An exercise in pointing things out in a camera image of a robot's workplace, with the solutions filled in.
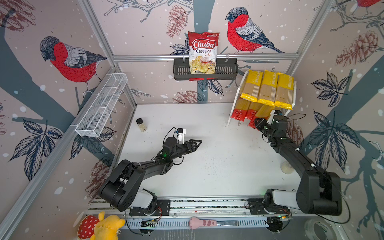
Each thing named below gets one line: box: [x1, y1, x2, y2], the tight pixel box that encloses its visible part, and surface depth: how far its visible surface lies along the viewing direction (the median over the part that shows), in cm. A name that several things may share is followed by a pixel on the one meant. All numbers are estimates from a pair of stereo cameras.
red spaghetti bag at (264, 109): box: [247, 99, 275, 130], surface depth 87 cm
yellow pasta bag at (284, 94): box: [274, 72, 294, 111], surface depth 79 cm
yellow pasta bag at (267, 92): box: [257, 69, 279, 107], surface depth 82 cm
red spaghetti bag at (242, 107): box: [231, 93, 252, 122], surface depth 92 cm
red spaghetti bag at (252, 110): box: [246, 96, 258, 121], surface depth 92 cm
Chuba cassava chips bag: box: [188, 31, 220, 75], surface depth 87 cm
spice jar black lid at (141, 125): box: [136, 118, 148, 132], surface depth 101 cm
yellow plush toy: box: [90, 211, 126, 240], surface depth 64 cm
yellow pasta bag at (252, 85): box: [240, 69, 264, 102], surface depth 84 cm
